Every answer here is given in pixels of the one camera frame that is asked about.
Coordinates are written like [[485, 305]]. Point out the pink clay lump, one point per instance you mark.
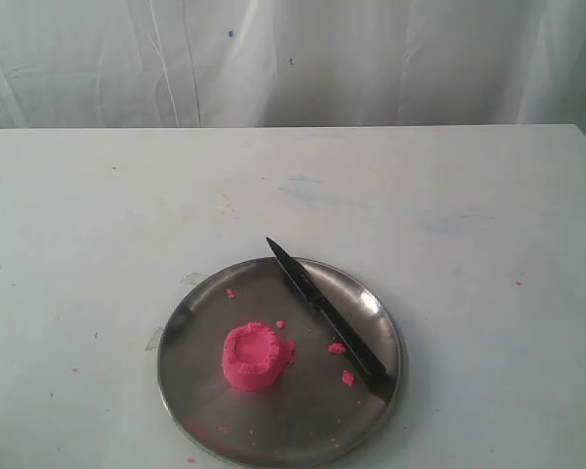
[[254, 357]]

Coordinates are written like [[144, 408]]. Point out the black kitchen knife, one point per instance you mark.
[[373, 373]]

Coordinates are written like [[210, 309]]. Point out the pink crumb near knife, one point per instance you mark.
[[337, 349]]

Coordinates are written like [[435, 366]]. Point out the round steel plate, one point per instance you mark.
[[308, 416]]

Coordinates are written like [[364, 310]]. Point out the pink crumb lower right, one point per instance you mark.
[[348, 378]]

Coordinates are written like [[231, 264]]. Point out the white backdrop curtain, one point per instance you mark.
[[291, 63]]

